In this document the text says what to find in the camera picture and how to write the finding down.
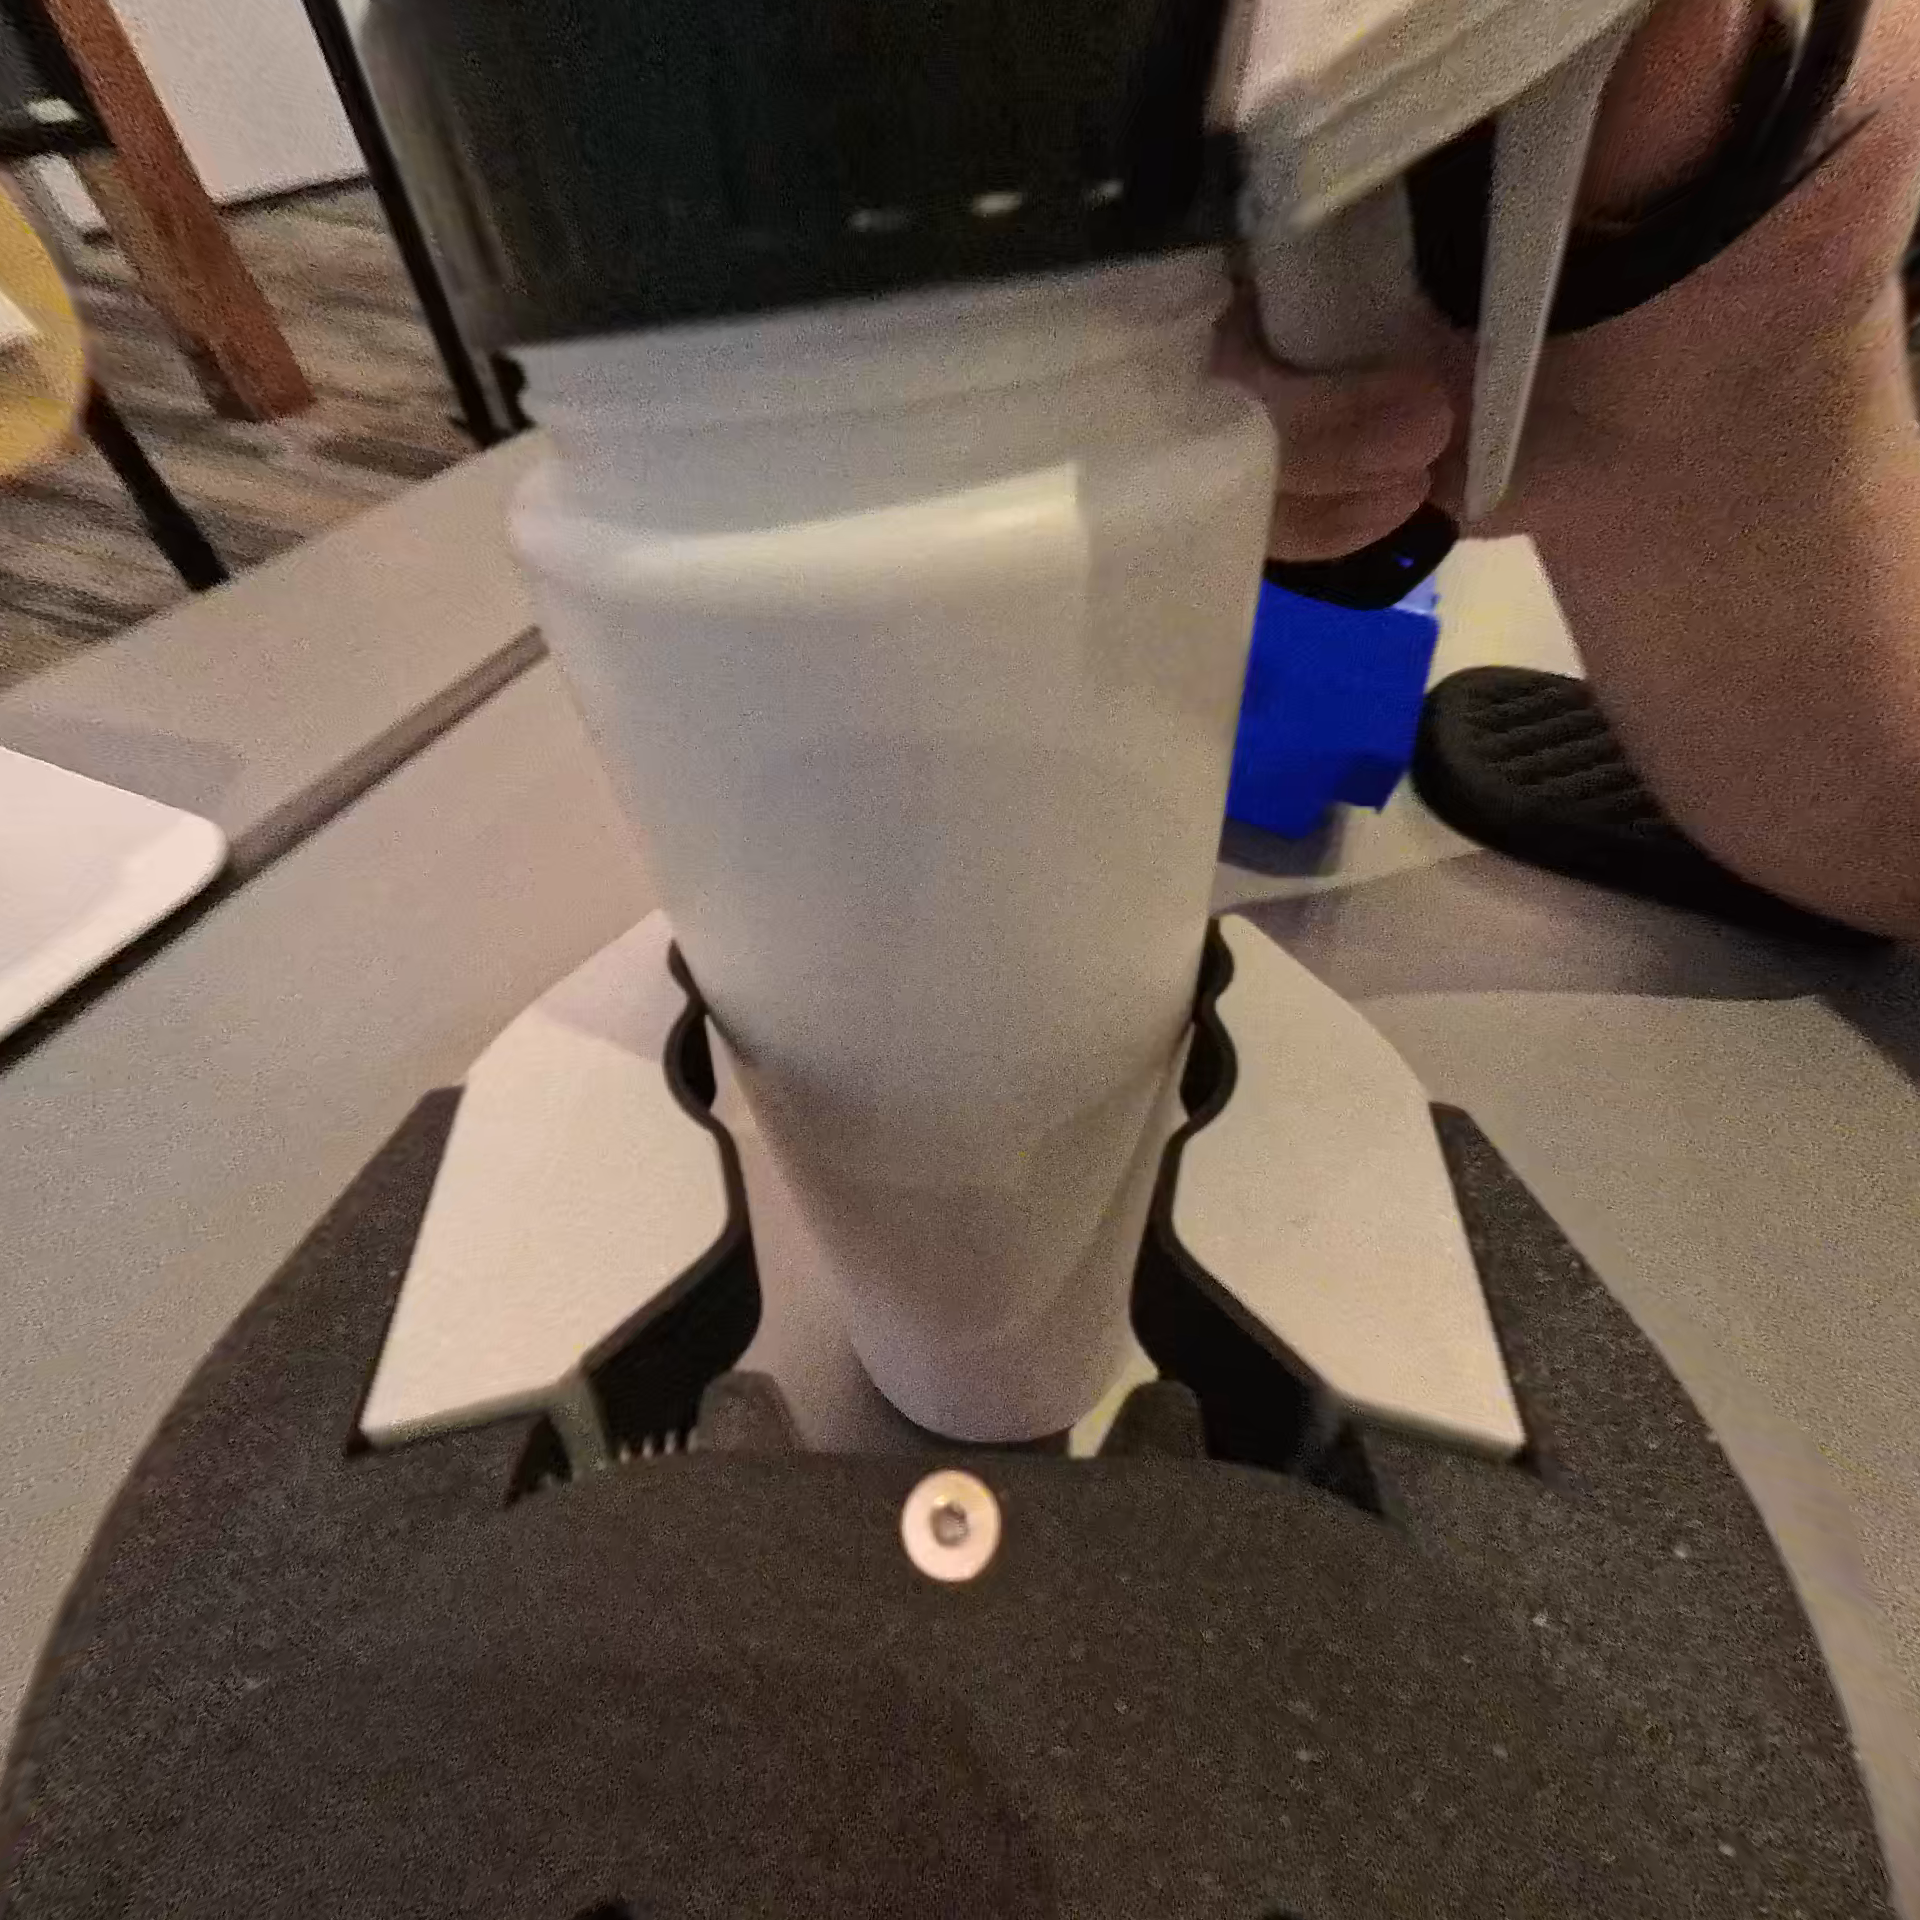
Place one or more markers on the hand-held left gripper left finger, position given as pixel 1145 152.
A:
pixel 568 1217

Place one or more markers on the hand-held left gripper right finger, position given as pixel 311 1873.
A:
pixel 1336 1217

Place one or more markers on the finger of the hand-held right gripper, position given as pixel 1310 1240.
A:
pixel 1350 89

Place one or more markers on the blue plastic storage bin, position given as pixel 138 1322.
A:
pixel 1319 707

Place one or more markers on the white plastic bottle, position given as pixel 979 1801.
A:
pixel 898 824

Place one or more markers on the black bottle lid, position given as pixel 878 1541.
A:
pixel 750 152

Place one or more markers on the person's right forearm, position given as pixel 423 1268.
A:
pixel 1771 675

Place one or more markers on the instruction sheet on stand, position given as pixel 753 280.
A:
pixel 89 870

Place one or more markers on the wooden table leg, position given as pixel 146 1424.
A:
pixel 179 227

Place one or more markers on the black metal frame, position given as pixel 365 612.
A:
pixel 152 489

